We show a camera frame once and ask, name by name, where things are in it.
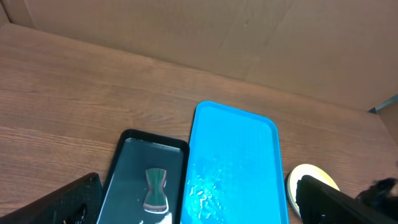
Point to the teal plastic tray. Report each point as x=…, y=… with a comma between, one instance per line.
x=234, y=172

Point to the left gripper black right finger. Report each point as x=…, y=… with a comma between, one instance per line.
x=320, y=203

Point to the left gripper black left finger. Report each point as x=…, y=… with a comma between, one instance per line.
x=77, y=202

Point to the black plastic tray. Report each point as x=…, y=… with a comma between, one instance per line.
x=126, y=187

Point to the round sponge scrubber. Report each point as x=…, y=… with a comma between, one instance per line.
x=156, y=200

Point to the yellow plate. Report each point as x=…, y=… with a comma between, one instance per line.
x=296, y=174

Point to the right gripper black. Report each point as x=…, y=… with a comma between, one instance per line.
x=379, y=197

